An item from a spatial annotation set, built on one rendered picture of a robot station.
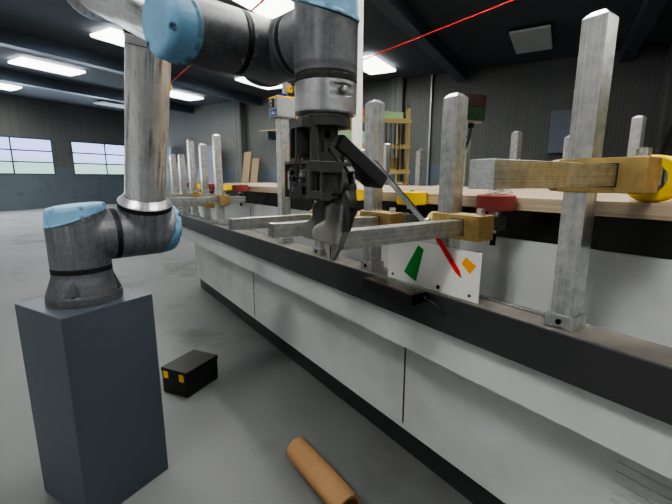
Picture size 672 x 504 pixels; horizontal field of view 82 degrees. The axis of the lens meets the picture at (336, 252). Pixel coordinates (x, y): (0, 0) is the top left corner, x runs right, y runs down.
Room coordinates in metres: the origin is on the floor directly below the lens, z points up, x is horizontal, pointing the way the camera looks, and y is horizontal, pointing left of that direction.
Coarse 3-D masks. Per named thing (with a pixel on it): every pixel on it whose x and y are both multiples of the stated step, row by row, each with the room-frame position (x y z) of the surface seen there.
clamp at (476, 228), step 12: (432, 216) 0.82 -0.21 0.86; (444, 216) 0.80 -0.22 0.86; (456, 216) 0.77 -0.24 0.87; (468, 216) 0.75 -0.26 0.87; (480, 216) 0.73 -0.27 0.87; (492, 216) 0.75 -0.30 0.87; (468, 228) 0.75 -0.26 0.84; (480, 228) 0.73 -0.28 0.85; (492, 228) 0.75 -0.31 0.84; (468, 240) 0.75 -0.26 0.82; (480, 240) 0.73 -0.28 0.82
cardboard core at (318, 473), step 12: (300, 444) 1.13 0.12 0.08; (288, 456) 1.13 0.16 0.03; (300, 456) 1.09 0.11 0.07; (312, 456) 1.08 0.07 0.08; (300, 468) 1.06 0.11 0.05; (312, 468) 1.03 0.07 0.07; (324, 468) 1.02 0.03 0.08; (312, 480) 1.01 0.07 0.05; (324, 480) 0.98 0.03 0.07; (336, 480) 0.98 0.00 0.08; (324, 492) 0.96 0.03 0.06; (336, 492) 0.94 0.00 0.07; (348, 492) 0.93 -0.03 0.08
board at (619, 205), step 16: (272, 192) 1.85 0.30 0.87; (384, 192) 1.20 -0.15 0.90; (432, 192) 1.14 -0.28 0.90; (464, 192) 1.14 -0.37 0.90; (480, 192) 1.14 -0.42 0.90; (528, 192) 1.14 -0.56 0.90; (544, 192) 1.14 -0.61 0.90; (560, 192) 1.14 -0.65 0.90; (528, 208) 0.82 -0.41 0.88; (544, 208) 0.79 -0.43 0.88; (560, 208) 0.77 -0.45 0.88; (608, 208) 0.70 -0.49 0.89; (624, 208) 0.68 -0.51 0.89; (640, 208) 0.66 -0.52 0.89; (656, 208) 0.64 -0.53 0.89
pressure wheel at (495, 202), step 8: (496, 192) 0.84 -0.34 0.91; (480, 200) 0.83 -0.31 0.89; (488, 200) 0.81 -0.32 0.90; (496, 200) 0.80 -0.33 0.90; (504, 200) 0.80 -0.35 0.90; (512, 200) 0.81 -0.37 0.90; (480, 208) 0.83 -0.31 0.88; (488, 208) 0.81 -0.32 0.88; (496, 208) 0.80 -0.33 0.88; (504, 208) 0.80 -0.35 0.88; (512, 208) 0.81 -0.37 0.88; (496, 216) 0.83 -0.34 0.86
